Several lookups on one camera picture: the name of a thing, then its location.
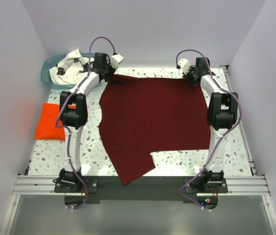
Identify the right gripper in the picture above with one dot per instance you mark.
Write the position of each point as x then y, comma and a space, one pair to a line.
192, 77

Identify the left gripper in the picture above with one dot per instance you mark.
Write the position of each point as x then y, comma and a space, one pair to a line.
108, 73

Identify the dark red t-shirt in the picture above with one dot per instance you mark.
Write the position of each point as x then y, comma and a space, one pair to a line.
145, 115

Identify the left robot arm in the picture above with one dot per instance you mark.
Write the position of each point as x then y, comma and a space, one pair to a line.
73, 116

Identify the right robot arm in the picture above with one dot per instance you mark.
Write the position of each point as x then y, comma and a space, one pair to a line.
221, 118

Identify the white t-shirt with black print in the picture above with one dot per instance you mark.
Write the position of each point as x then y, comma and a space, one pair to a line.
71, 69

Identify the teal plastic basket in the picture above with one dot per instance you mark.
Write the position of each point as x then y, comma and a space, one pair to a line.
49, 63

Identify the folded orange t-shirt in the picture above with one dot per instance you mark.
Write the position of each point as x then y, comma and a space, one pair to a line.
46, 129

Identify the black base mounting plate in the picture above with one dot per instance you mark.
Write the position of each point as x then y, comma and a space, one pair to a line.
147, 188

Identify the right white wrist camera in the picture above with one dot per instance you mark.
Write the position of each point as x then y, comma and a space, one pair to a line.
184, 65

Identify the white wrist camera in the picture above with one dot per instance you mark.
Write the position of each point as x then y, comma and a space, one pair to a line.
115, 60
184, 65

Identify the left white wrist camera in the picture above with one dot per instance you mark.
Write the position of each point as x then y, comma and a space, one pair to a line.
115, 60

